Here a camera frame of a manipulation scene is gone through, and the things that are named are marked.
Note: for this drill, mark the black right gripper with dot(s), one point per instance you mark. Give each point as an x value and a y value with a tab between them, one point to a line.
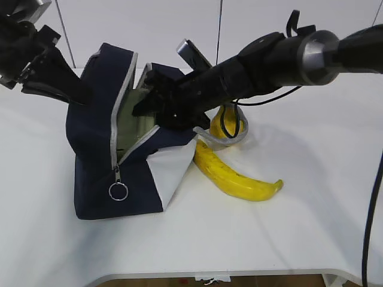
165	101

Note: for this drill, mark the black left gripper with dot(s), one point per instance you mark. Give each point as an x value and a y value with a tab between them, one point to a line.
21	45

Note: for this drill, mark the green lid food container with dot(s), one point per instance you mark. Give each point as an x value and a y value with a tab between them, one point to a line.
131	128

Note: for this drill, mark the navy blue lunch bag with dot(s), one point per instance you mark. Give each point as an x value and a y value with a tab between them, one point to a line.
145	178

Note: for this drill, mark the yellow pear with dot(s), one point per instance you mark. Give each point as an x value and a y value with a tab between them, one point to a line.
229	122

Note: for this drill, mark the yellow banana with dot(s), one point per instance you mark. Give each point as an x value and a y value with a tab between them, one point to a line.
229	181

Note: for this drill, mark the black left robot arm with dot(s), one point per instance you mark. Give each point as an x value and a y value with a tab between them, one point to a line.
30	57

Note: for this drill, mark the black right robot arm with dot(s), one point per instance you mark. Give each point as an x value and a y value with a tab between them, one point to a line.
313	58

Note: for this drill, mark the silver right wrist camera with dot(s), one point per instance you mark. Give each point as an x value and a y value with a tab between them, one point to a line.
192	56

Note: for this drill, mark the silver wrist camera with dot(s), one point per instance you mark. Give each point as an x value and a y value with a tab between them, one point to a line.
192	56
24	10

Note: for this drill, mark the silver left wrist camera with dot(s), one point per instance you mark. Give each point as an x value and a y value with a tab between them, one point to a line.
24	10

